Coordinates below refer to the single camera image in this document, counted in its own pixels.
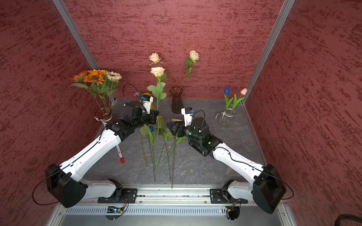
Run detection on yellow pen cup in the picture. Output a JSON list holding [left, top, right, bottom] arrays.
[[142, 92, 154, 110]]

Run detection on orange gerbera flower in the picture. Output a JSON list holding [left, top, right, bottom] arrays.
[[69, 71, 90, 94]]

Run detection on clear glass vase with ribbon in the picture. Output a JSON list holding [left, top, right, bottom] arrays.
[[215, 108, 237, 128]]

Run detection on pink tulip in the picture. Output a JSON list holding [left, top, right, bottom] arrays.
[[232, 88, 248, 110]]

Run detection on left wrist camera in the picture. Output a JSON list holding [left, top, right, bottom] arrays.
[[142, 97, 150, 114]]

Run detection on white rose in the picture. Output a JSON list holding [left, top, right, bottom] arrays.
[[149, 52, 172, 88]]

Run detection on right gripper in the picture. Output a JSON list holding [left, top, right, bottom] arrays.
[[167, 120, 203, 142]]

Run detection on blue tulip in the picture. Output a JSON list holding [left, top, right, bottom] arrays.
[[224, 88, 233, 110], [148, 126, 154, 147]]

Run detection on middle dark ribbed vase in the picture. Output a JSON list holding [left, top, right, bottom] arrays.
[[170, 88, 184, 114]]

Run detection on cream gerbera flower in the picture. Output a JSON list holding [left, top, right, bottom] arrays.
[[106, 71, 122, 96]]

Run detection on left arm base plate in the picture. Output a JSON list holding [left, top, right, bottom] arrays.
[[98, 188, 138, 204]]

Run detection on cream rose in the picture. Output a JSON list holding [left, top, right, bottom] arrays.
[[180, 50, 200, 89], [146, 66, 167, 139]]

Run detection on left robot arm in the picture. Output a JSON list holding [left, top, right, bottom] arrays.
[[45, 101, 159, 208]]

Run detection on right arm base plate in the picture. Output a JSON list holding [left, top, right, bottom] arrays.
[[209, 188, 248, 204]]

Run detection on left dark glass vase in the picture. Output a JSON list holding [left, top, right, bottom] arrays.
[[94, 107, 112, 126]]

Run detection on red white marker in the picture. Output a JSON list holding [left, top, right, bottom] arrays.
[[116, 145, 124, 164]]

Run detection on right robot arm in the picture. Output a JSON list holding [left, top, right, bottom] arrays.
[[167, 117, 287, 214]]

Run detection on pens in cup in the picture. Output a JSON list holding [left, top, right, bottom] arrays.
[[134, 91, 143, 100]]

